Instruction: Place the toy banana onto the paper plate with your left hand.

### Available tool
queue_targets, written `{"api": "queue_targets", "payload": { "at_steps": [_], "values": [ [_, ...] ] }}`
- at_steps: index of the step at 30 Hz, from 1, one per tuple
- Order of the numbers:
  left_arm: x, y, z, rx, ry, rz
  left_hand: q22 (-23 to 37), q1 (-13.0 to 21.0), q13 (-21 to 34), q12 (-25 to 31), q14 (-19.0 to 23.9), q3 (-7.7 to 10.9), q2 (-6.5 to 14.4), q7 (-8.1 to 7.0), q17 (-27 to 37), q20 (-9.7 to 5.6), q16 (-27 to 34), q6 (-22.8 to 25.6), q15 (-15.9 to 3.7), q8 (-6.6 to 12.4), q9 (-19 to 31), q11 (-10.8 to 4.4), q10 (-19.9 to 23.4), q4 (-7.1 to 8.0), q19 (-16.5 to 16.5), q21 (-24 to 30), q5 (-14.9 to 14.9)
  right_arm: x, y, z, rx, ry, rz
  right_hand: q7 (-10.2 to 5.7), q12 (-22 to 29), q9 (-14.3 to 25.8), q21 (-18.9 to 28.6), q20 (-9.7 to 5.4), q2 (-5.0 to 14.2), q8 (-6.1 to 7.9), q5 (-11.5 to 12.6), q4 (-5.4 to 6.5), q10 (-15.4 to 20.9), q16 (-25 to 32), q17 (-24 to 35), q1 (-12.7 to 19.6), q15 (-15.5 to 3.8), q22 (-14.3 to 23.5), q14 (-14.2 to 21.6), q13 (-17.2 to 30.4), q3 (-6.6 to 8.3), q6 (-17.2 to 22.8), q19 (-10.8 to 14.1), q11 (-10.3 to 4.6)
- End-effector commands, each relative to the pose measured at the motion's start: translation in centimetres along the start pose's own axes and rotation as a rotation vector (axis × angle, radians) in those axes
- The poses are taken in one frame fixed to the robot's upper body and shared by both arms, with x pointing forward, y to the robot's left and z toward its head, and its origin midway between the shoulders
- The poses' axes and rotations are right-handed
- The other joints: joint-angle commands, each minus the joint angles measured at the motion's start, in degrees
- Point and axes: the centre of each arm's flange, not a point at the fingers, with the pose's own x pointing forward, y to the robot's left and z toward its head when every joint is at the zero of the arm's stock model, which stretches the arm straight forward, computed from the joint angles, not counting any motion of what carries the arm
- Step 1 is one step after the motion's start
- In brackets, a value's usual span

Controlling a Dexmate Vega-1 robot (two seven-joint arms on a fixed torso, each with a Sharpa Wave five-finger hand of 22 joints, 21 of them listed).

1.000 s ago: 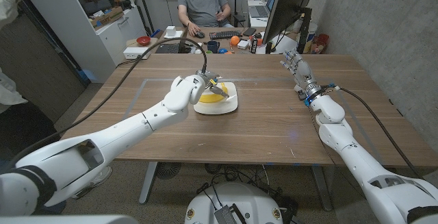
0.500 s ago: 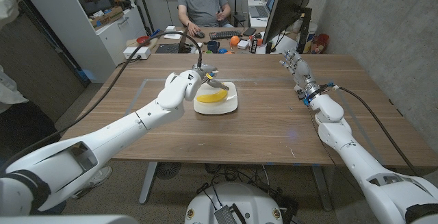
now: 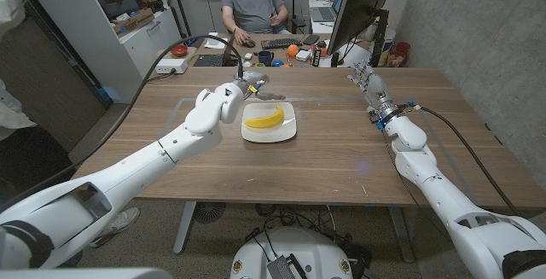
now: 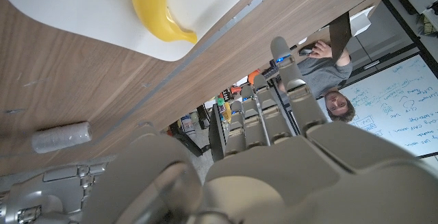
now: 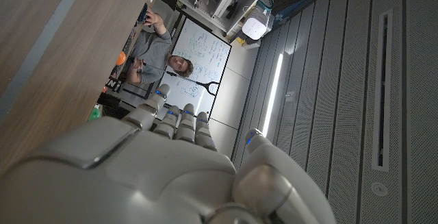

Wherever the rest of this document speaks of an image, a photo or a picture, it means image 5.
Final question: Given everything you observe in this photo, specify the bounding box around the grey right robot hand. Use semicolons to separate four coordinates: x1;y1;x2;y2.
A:
0;83;338;224

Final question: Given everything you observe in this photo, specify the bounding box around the small green object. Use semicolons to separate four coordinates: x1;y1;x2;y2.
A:
88;106;103;121

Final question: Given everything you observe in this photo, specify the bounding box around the black white printed box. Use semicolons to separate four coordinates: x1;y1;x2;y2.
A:
105;76;120;93

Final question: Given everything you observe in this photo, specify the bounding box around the black grabber stick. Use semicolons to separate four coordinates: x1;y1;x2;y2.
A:
128;58;220;97

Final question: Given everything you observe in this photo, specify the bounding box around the seated person grey shirt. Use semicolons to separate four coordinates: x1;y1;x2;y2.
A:
123;7;194;85

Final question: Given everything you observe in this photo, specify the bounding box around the black framed whiteboard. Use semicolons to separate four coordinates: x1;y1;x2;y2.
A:
155;11;233;121

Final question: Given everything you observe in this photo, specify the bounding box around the ceiling light strip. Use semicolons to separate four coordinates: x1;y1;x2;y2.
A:
261;53;284;138

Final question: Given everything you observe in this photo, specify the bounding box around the round ceiling fixture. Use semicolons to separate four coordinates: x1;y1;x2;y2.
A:
371;182;389;197

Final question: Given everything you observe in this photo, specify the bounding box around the ceiling vent slot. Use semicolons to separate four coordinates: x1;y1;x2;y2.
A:
372;9;394;173

